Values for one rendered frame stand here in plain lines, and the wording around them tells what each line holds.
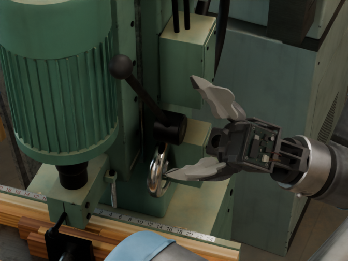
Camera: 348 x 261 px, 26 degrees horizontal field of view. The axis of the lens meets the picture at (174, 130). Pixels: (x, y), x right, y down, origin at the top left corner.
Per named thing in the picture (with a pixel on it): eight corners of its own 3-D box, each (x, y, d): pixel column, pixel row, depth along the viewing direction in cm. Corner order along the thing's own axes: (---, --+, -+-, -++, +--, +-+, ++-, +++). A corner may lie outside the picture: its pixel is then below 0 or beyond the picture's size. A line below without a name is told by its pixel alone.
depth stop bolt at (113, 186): (105, 207, 148) (102, 173, 142) (109, 200, 150) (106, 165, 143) (115, 210, 148) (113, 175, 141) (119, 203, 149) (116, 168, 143)
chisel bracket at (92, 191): (50, 227, 141) (44, 196, 135) (79, 175, 151) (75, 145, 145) (87, 236, 139) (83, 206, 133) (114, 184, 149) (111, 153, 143)
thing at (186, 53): (159, 102, 142) (158, 37, 132) (174, 73, 148) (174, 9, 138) (203, 111, 140) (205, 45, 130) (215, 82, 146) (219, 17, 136)
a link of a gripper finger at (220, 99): (220, 61, 108) (254, 113, 111) (200, 66, 114) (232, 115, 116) (206, 74, 107) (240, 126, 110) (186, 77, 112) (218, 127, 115)
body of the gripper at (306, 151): (251, 113, 109) (315, 137, 114) (219, 116, 116) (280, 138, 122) (238, 164, 107) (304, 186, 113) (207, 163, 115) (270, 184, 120)
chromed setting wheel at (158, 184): (144, 208, 148) (143, 164, 139) (164, 165, 156) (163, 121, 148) (159, 212, 147) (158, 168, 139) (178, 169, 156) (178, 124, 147)
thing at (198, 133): (158, 179, 153) (157, 136, 145) (168, 156, 158) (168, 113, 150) (202, 189, 151) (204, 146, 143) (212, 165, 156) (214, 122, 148)
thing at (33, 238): (29, 255, 147) (26, 238, 143) (33, 248, 148) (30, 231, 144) (109, 275, 143) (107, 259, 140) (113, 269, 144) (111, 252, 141)
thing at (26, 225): (20, 238, 150) (16, 223, 147) (25, 230, 151) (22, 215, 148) (128, 266, 145) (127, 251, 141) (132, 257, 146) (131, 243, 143)
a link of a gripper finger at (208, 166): (181, 173, 105) (233, 150, 109) (161, 172, 110) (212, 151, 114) (188, 194, 105) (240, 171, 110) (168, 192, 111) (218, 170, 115)
